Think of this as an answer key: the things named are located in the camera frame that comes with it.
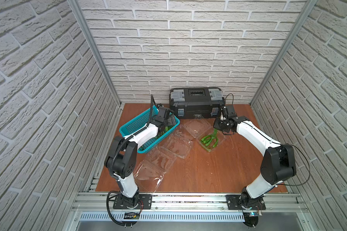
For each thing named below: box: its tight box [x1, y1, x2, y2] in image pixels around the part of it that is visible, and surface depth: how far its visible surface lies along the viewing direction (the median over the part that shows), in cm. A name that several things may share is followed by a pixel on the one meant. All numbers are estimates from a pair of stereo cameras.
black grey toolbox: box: [169, 87, 226, 119], surface depth 103 cm
